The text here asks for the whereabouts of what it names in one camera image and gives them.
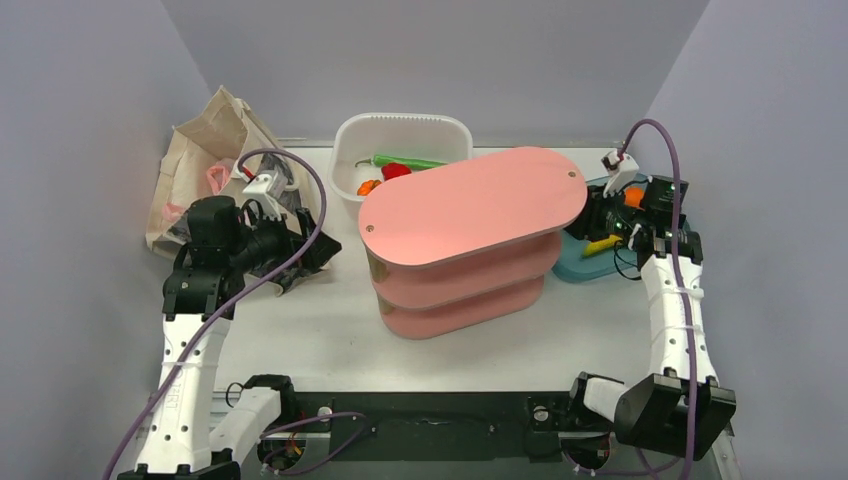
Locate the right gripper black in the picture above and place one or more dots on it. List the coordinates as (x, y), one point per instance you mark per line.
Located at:
(588, 227)

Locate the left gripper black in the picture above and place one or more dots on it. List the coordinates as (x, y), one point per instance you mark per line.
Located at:
(290, 242)

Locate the pink three-tier shelf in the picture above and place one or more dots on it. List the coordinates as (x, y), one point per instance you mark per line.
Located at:
(468, 242)

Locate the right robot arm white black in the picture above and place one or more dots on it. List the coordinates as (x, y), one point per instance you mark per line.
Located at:
(679, 408)

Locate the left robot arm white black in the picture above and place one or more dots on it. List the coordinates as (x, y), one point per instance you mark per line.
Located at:
(231, 251)

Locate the yellow banana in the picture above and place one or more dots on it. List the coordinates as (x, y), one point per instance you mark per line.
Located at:
(599, 246)

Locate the orange fruit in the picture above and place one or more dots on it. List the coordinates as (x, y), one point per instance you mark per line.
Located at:
(633, 197)

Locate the teal plastic tray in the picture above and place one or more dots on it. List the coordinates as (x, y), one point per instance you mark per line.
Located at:
(576, 265)

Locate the small orange pumpkin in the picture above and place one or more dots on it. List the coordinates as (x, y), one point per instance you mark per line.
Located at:
(367, 187)

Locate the red bell pepper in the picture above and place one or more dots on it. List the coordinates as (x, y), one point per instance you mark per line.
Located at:
(394, 170)

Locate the beige canvas tote bag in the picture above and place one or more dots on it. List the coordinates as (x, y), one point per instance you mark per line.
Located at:
(226, 128)

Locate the white plastic tub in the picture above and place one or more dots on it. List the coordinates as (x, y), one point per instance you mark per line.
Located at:
(426, 137)

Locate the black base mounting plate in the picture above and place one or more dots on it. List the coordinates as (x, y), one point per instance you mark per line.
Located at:
(460, 426)

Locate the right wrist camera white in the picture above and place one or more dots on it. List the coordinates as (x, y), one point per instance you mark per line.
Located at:
(621, 168)

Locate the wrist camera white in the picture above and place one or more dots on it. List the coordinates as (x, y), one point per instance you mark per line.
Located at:
(621, 168)
(263, 187)

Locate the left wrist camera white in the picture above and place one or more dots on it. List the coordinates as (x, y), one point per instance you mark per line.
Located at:
(263, 187)

